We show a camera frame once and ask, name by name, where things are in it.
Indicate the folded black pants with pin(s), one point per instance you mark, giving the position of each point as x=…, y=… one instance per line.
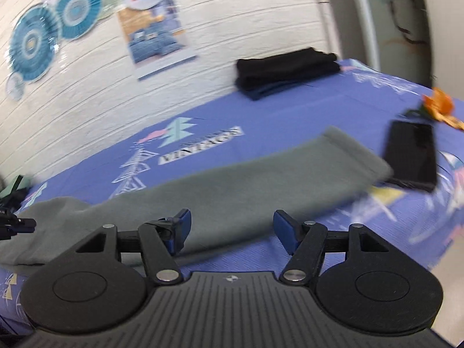
x=286, y=67

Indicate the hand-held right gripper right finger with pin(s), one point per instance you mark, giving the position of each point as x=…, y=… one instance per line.
x=283, y=226

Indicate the small clear paper fan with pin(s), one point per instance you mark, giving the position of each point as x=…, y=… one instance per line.
x=15, y=86

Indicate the medium teal paper fan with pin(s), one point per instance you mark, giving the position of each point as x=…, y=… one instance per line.
x=78, y=11

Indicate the grey fleece pants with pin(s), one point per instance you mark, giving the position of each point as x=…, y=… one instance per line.
x=253, y=188

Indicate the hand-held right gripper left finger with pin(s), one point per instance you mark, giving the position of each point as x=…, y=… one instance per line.
x=184, y=221

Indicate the folded navy pants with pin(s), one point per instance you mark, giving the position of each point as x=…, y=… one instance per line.
x=268, y=90

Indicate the green cloth bag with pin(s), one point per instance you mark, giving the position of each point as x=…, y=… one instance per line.
x=14, y=187

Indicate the black phone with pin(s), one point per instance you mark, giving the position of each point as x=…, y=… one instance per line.
x=411, y=156

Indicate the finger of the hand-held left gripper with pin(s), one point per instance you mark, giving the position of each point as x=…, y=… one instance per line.
x=24, y=224

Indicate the large teal paper fan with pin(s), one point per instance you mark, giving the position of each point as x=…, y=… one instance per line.
x=32, y=45

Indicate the bedding wall poster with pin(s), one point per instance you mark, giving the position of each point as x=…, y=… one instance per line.
x=156, y=36

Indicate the blue printed bedsheet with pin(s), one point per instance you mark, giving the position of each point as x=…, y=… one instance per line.
x=290, y=123

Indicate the orange object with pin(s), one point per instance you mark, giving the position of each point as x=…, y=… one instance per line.
x=440, y=106

